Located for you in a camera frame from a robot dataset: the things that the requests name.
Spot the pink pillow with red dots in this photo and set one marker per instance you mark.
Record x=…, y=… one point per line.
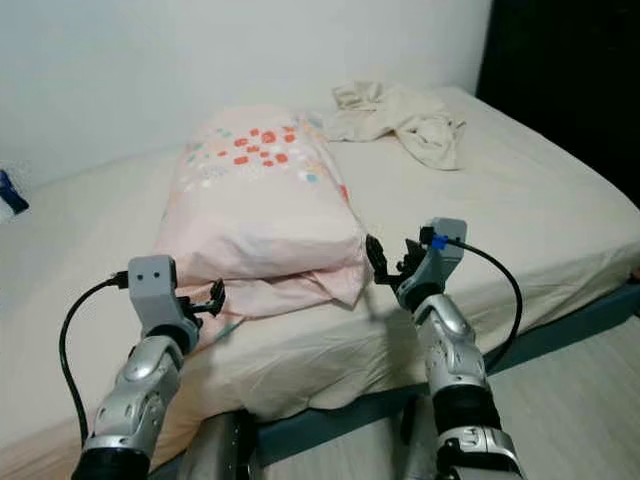
x=255, y=215

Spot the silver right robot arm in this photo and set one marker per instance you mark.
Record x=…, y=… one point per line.
x=455, y=365

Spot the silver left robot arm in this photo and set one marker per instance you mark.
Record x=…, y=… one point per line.
x=135, y=400

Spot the crumpled beige cloth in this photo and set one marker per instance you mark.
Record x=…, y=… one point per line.
x=410, y=118

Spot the grey left robot leg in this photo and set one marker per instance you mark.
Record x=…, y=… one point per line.
x=220, y=448

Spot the small dark blue object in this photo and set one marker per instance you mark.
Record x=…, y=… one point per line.
x=12, y=192

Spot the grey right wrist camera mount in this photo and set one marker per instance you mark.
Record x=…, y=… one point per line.
x=445, y=250

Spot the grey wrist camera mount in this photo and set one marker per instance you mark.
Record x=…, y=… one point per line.
x=155, y=285
x=445, y=250

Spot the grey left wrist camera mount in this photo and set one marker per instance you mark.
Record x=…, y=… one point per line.
x=155, y=285

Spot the blue-grey bed frame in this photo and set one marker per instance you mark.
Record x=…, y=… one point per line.
x=570, y=315

